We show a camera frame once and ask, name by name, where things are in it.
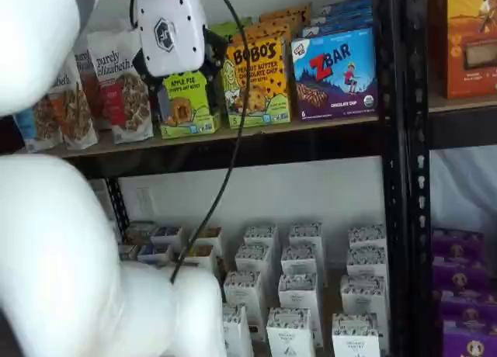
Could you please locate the large orange snack box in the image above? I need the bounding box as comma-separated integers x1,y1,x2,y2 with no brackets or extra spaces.
429,0,497,100

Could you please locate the yellow label granola box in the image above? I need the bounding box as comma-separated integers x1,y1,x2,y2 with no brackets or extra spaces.
181,244,217,275
192,226,224,255

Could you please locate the blue label granola box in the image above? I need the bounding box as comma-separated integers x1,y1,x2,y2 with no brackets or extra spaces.
150,226,183,248
137,242,175,267

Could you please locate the brown cardboard box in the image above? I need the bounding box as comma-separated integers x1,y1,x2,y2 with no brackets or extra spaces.
57,114,381,158

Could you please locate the white plastic sheet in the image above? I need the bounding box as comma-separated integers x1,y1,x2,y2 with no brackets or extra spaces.
429,146,497,234

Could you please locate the blue Zbar snack box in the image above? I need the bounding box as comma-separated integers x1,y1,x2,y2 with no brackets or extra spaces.
301,17,374,38
290,26,379,121
310,7,374,24
320,0,374,15

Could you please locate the white wall outlet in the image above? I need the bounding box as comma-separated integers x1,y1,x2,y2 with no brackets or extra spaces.
135,185,155,215

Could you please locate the purple snack box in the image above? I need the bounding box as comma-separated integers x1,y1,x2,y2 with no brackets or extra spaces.
438,289,497,323
433,255,485,292
442,317,497,357
433,227,486,259

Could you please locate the blue label granola bag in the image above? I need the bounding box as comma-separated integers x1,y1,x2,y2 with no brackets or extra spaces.
12,95,64,153

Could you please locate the wooden shelf board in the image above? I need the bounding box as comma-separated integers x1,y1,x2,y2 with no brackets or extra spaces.
429,88,497,114
215,255,389,357

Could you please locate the white patterned pastry box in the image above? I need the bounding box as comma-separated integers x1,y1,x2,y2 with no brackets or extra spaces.
339,274,386,319
234,243,273,280
288,223,324,257
331,312,381,357
277,272,318,315
280,244,318,280
221,303,254,357
243,224,280,257
223,270,263,315
345,245,388,282
347,224,388,253
266,306,315,357

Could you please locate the orange label granola bag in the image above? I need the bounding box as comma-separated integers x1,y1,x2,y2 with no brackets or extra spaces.
47,56,99,151

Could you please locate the yellow Bobo's peanut butter box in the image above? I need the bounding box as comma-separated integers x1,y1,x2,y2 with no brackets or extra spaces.
231,22,293,43
258,2,313,29
220,36,293,130

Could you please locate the red label granola bag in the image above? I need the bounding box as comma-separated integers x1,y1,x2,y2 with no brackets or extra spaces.
85,29,155,145
72,46,113,132

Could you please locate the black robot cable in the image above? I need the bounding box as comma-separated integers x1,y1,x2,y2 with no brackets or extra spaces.
169,0,252,285

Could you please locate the green Bobo's apple pie box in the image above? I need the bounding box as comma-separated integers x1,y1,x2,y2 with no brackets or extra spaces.
211,18,254,38
157,70,223,140

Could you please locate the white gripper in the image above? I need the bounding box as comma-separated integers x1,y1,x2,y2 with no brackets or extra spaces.
132,0,230,125

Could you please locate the black metal shelving frame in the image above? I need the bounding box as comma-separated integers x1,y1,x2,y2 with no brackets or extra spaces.
57,0,407,357
403,0,497,357

